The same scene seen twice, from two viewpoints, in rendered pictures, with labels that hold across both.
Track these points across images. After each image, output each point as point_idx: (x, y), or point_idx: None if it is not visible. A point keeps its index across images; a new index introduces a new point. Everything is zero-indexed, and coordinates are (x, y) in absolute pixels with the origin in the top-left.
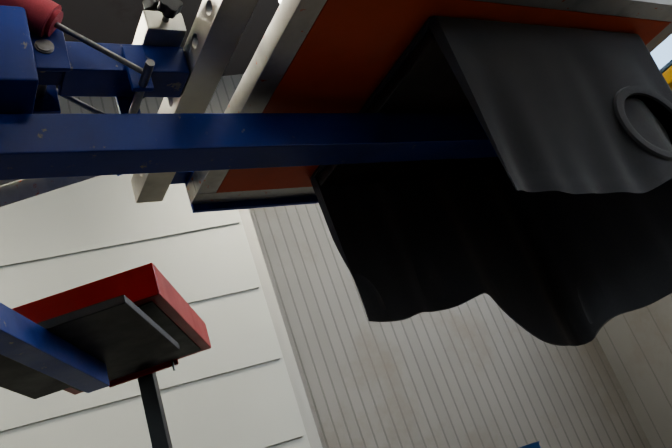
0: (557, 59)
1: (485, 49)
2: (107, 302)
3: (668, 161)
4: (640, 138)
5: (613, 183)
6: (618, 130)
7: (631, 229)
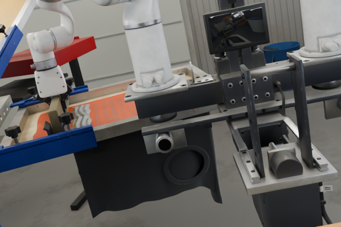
0: (138, 145)
1: (95, 153)
2: (16, 99)
3: (184, 184)
4: (170, 179)
5: (149, 197)
6: (162, 173)
7: None
